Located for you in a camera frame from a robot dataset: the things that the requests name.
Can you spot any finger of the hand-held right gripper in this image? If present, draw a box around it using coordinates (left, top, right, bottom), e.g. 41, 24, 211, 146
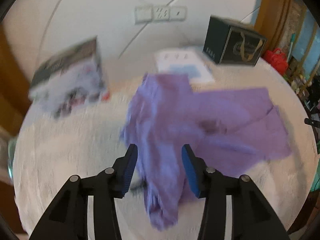
304, 117, 320, 128

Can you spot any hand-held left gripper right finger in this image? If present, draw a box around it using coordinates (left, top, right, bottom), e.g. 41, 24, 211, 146
181, 144, 292, 240

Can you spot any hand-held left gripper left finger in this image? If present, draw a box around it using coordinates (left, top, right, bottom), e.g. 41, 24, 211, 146
29, 144, 139, 240

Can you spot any purple t-shirt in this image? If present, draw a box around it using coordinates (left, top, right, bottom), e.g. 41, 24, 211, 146
120, 73, 293, 232

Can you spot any green cloth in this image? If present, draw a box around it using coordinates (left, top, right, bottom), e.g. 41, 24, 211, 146
309, 177, 320, 193

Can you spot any red plastic bag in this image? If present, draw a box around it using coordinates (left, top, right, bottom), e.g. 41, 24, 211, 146
264, 48, 289, 75

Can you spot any white booklet with blue panel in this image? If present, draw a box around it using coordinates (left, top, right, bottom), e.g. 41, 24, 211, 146
154, 47, 215, 84

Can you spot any white appliance carton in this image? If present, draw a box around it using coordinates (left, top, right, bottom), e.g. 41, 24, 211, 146
29, 37, 108, 119

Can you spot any black gift bag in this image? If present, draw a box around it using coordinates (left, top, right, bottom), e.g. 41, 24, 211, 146
202, 15, 267, 67

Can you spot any wooden door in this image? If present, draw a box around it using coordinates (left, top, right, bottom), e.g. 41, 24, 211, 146
0, 25, 33, 135

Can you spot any wooden door frame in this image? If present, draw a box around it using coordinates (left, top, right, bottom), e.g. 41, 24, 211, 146
255, 0, 293, 55

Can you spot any white wall light switch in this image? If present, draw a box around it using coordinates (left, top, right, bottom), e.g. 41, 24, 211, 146
134, 7, 153, 24

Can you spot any white wall power socket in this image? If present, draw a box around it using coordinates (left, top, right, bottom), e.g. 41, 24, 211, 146
153, 6, 170, 22

